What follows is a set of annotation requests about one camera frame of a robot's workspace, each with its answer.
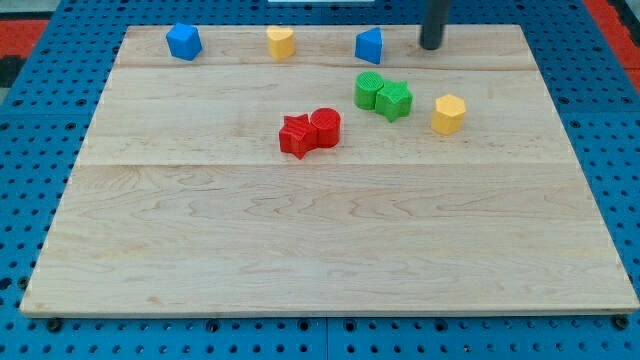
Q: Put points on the yellow heart block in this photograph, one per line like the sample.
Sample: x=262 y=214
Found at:
x=281 y=42

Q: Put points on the blue cube block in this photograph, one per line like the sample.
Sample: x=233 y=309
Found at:
x=184 y=42

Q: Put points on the red star block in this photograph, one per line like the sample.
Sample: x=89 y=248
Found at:
x=297 y=136

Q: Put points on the light wooden board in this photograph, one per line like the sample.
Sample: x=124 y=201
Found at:
x=181 y=204

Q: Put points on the red cylinder block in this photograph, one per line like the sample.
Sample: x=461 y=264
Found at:
x=327 y=122

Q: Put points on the yellow hexagon block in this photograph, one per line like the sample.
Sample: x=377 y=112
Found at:
x=448 y=114

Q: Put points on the green star block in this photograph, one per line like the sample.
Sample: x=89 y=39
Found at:
x=393 y=100

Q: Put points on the green cylinder block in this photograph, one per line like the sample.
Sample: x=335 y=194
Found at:
x=367 y=85

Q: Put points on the blue triangle block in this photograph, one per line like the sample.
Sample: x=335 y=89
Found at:
x=369 y=45

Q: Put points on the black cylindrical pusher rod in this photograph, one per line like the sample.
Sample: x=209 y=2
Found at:
x=436 y=14

